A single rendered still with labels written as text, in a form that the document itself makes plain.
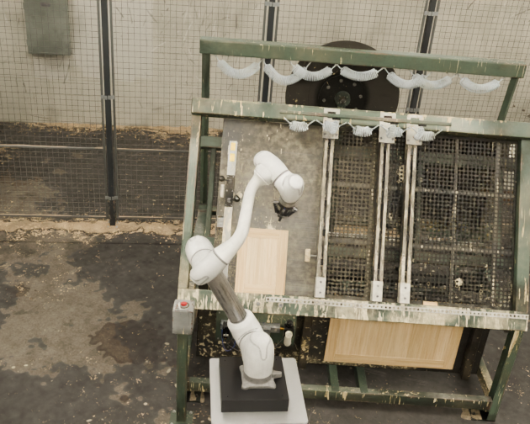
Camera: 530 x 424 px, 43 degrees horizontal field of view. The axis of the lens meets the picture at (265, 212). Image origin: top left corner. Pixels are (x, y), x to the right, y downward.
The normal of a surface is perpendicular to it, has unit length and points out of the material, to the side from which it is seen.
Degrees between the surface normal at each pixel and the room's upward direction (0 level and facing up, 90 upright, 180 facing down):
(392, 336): 90
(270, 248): 56
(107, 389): 0
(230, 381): 2
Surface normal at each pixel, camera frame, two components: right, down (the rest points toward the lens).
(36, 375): 0.07, -0.88
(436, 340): -0.01, 0.47
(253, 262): 0.04, -0.09
